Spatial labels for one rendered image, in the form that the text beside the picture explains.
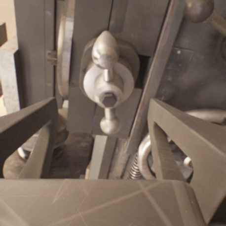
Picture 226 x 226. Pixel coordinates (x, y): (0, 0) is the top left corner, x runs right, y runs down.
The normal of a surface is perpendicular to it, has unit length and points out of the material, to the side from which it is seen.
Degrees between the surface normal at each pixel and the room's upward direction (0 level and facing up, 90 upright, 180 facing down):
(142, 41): 90
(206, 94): 90
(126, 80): 90
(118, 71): 90
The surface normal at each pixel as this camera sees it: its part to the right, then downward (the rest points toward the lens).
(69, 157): 0.18, -0.80
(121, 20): 0.01, 0.59
